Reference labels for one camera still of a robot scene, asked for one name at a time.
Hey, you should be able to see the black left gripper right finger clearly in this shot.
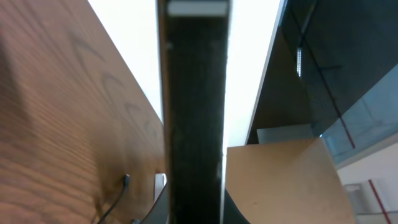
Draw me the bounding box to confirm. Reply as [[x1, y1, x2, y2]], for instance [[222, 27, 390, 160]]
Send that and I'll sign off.
[[223, 189, 250, 224]]

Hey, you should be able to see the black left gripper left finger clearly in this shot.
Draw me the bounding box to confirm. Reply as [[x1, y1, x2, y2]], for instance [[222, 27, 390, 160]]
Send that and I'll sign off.
[[132, 184, 169, 224]]

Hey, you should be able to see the black USB charging cable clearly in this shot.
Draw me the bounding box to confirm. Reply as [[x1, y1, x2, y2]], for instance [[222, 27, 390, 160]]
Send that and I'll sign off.
[[96, 174, 131, 224]]

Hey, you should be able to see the white power strip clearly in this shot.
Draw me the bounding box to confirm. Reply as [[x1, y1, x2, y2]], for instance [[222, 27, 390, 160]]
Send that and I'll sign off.
[[154, 173, 167, 201]]

